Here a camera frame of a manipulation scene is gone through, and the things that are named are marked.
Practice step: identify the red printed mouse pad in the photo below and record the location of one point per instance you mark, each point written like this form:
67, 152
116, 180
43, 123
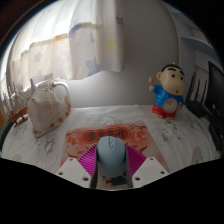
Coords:
80, 140

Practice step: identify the black router with antennas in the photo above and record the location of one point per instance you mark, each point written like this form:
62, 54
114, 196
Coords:
196, 108

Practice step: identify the black monitor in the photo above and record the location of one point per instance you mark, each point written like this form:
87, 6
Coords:
216, 90

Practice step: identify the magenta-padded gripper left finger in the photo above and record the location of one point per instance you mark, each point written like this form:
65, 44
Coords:
75, 170

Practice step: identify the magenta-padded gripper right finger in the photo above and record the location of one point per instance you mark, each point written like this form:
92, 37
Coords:
148, 170

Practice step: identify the large white conch shell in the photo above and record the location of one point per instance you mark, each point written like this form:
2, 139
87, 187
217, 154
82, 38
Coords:
46, 111

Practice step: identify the white printed tablecloth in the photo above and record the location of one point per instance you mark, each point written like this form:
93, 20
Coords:
180, 140

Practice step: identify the white star-print curtain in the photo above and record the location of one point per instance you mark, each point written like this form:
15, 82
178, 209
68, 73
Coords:
66, 43

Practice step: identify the light blue computer mouse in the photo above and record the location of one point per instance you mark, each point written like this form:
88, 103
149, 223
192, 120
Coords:
111, 156

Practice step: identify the white wall shelf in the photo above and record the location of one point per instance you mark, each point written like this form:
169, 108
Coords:
198, 43

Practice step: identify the cartoon boy figurine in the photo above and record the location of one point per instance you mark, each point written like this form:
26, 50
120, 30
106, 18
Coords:
168, 96

